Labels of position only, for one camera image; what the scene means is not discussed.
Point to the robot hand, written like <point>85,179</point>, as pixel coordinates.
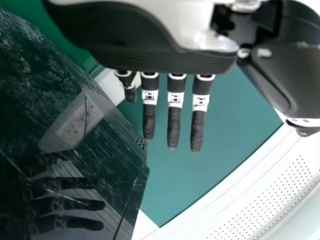
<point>155,37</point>

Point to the black oven with glass door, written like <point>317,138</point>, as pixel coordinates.
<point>62,155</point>

